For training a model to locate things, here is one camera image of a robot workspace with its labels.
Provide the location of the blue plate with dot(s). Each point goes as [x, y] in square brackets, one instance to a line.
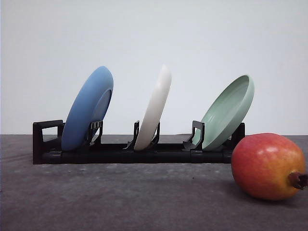
[89, 105]

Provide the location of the black dish rack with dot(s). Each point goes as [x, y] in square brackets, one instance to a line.
[120, 149]

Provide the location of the red yellow pomegranate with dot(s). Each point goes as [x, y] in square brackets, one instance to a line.
[268, 166]

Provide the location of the green plate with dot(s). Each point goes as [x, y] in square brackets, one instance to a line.
[226, 113]

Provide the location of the white plate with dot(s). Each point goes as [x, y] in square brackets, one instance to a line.
[145, 134]

